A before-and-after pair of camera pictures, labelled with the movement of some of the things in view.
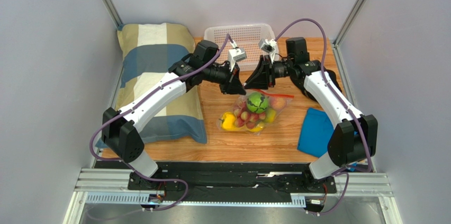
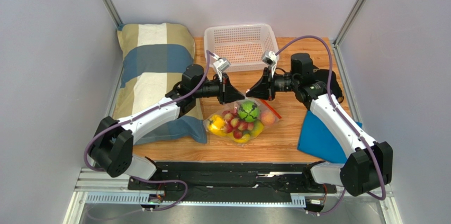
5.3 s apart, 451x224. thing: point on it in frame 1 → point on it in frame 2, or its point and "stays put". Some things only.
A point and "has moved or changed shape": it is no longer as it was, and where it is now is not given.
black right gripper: x=267 y=71 → x=267 y=84
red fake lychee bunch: x=244 y=116 → x=233 y=125
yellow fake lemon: x=258 y=128 → x=245 y=139
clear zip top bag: x=252 y=112 has moved or changed shape
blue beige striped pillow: x=146 y=51 stays put
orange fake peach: x=277 y=102 → x=268 y=118
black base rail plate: x=228 y=181 stays put
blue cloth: x=316 y=131 stays put
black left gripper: x=233 y=84 → x=227 y=93
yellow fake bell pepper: x=228 y=121 → x=217 y=125
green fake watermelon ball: x=257 y=102 has moved or changed shape
